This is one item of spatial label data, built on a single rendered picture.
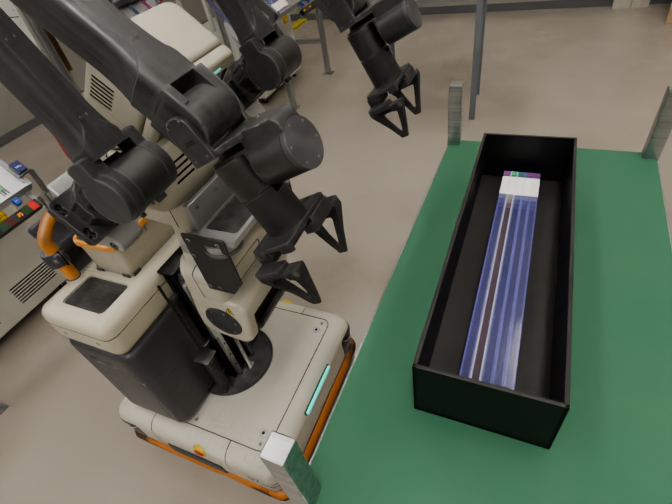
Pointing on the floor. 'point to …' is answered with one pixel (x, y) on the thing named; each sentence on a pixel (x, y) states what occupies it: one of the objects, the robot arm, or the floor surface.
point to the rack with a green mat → (424, 233)
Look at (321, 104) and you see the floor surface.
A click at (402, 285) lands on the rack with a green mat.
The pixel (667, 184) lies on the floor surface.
